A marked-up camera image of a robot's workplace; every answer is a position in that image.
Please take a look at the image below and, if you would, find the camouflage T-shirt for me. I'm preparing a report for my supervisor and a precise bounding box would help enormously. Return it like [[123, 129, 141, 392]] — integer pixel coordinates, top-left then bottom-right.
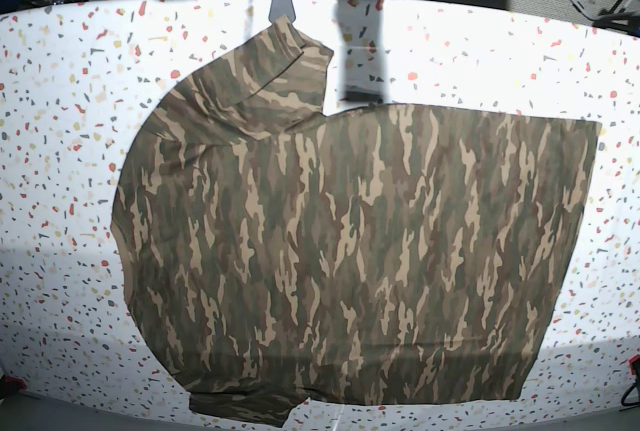
[[111, 18, 601, 427]]

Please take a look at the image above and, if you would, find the red clamp right corner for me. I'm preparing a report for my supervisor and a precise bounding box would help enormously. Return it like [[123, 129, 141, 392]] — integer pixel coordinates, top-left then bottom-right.
[[620, 354, 640, 408]]

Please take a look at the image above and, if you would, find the red clamp corner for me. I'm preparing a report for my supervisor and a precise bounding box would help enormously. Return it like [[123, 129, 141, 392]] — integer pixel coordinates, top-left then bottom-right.
[[0, 376, 26, 400], [620, 354, 640, 408]]

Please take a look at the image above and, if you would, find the red clamp left corner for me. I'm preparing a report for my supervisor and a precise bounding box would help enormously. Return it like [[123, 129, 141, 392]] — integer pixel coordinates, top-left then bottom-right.
[[0, 376, 26, 400]]

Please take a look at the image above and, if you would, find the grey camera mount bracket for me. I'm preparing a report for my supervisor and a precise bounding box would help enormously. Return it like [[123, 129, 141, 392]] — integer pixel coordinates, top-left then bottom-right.
[[268, 0, 296, 24]]

